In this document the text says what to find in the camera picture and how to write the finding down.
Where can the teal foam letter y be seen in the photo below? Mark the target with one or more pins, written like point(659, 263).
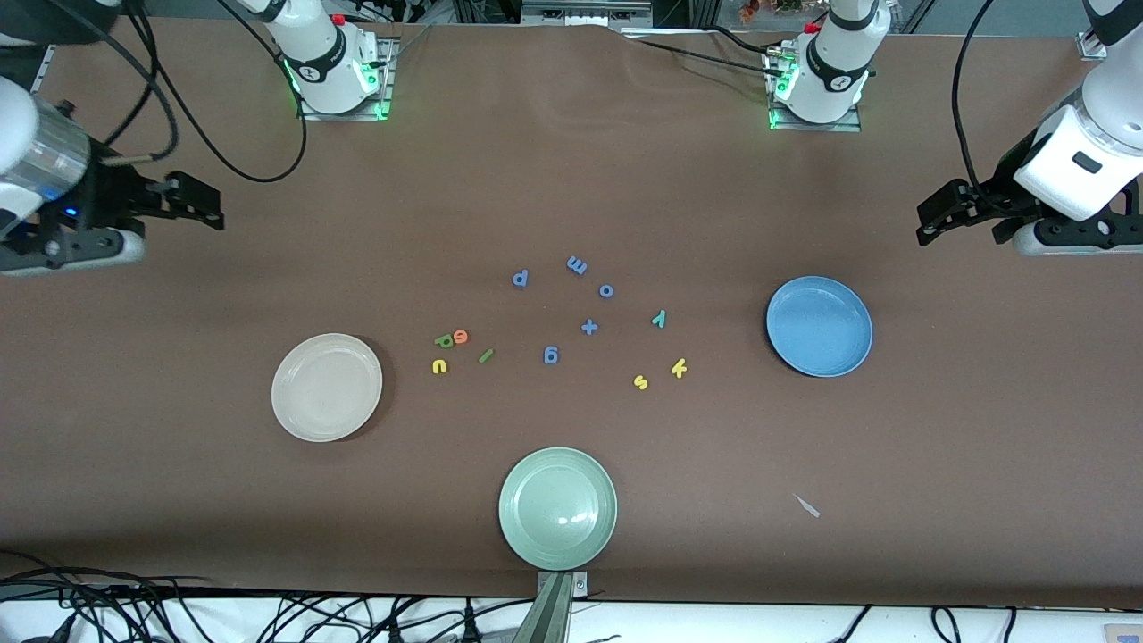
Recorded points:
point(660, 319)

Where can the brown table cover sheet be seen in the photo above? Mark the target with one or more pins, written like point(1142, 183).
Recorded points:
point(571, 179)

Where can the blue foam letter m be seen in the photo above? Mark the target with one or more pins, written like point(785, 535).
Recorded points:
point(577, 265)

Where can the blue foam letter p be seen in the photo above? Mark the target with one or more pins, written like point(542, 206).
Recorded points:
point(523, 280)

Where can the beige brown plate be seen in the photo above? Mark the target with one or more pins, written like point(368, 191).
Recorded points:
point(326, 388)

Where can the yellow foam letter k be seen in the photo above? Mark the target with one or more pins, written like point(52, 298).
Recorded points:
point(679, 367)

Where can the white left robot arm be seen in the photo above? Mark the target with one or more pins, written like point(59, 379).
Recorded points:
point(839, 54)

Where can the aluminium frame profile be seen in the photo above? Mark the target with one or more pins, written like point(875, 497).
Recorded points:
point(580, 13)

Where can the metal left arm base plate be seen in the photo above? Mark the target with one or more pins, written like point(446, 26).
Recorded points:
point(848, 126)

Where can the green plate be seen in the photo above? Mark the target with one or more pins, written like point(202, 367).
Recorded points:
point(558, 509)

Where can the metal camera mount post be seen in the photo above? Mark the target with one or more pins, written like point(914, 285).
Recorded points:
point(554, 616)

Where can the white tape scrap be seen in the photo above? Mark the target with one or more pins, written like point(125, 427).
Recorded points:
point(808, 507)

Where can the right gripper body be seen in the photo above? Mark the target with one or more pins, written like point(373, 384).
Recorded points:
point(109, 192)

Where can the aluminium corner profile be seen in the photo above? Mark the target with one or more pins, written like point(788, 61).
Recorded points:
point(1091, 46)

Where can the blue plate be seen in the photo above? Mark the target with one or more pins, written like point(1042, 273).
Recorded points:
point(821, 326)

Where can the aluminium edge profile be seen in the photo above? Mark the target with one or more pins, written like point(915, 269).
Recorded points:
point(49, 62)

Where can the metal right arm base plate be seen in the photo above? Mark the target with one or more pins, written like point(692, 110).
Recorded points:
point(386, 89)

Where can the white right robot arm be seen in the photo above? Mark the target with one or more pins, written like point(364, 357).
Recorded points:
point(321, 54)

